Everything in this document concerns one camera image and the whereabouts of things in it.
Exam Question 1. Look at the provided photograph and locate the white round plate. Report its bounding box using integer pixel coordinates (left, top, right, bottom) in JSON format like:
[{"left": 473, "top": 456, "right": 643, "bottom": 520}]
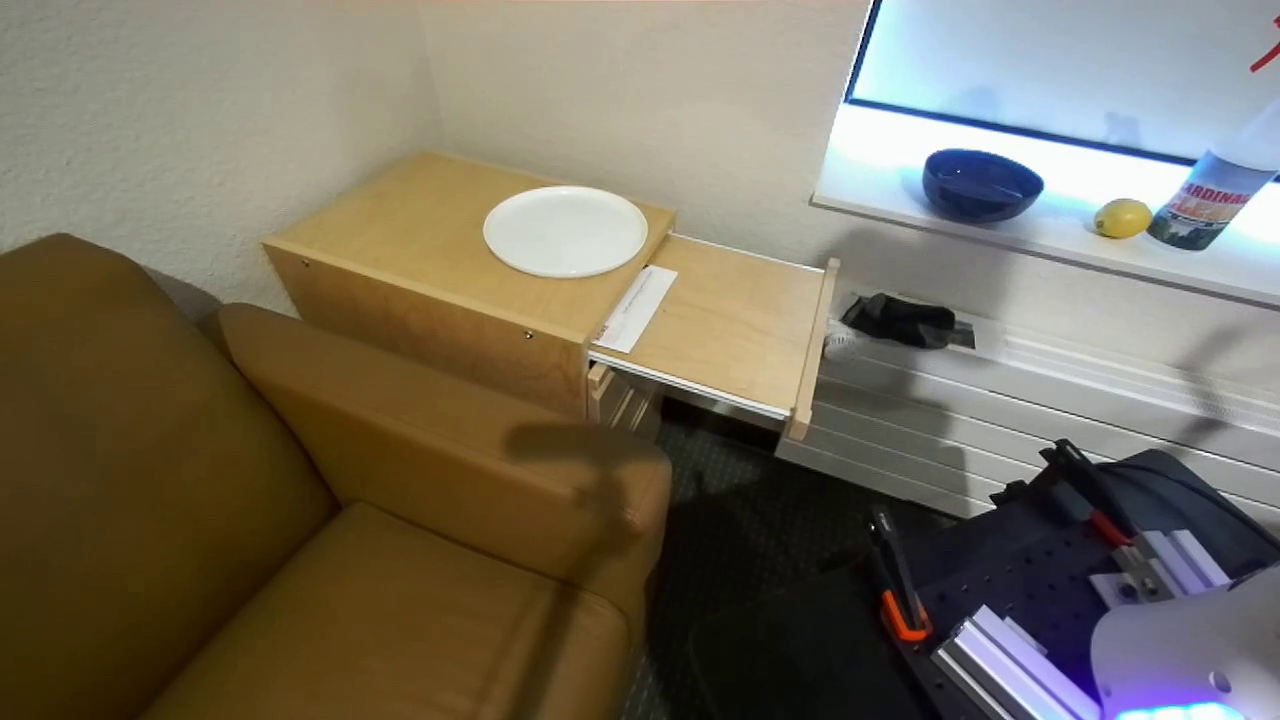
[{"left": 483, "top": 186, "right": 650, "bottom": 280}]

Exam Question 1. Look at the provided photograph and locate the window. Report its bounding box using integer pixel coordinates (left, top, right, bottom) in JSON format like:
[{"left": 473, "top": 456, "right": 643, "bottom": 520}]
[{"left": 845, "top": 0, "right": 1280, "bottom": 171}]

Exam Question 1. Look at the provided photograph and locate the yellow lemon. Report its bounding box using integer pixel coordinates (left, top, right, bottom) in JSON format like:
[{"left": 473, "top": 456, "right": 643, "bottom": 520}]
[{"left": 1093, "top": 198, "right": 1154, "bottom": 240}]

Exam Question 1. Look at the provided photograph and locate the tan leather armchair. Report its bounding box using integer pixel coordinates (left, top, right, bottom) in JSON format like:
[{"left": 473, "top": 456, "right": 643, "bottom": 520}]
[{"left": 0, "top": 233, "right": 673, "bottom": 720}]

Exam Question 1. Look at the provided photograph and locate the orange black clamp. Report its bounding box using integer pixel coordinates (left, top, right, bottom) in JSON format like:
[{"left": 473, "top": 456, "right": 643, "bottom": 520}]
[{"left": 868, "top": 510, "right": 933, "bottom": 643}]

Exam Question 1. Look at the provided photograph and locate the wooden pull-out shelf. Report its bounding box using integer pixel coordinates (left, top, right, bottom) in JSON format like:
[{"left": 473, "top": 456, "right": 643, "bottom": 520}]
[{"left": 587, "top": 233, "right": 841, "bottom": 443}]

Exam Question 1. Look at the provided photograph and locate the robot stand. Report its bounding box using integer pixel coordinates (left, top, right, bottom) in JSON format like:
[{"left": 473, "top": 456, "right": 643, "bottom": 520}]
[{"left": 866, "top": 438, "right": 1280, "bottom": 720}]

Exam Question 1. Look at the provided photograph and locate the white paper card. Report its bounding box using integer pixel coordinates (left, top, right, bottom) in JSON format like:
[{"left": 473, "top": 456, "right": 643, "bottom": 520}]
[{"left": 592, "top": 265, "right": 679, "bottom": 355}]

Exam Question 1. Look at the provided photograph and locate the dark blue bowl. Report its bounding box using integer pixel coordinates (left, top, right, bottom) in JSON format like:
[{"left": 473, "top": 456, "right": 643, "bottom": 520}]
[{"left": 922, "top": 149, "right": 1045, "bottom": 224}]

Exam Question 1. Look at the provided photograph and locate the white spray bottle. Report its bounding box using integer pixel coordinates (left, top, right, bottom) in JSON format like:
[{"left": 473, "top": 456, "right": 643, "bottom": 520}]
[{"left": 1146, "top": 95, "right": 1280, "bottom": 252}]

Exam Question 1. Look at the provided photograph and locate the white wall heater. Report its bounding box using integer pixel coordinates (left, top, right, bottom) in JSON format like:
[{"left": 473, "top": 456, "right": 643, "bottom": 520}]
[{"left": 775, "top": 290, "right": 1280, "bottom": 536}]

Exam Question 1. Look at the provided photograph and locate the black cloth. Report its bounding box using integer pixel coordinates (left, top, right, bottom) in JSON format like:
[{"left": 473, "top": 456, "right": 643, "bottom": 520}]
[{"left": 840, "top": 293, "right": 957, "bottom": 350}]

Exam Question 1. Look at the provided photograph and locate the wooden side cabinet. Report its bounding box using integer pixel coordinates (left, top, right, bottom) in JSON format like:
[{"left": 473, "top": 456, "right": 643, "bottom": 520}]
[{"left": 262, "top": 151, "right": 841, "bottom": 443}]

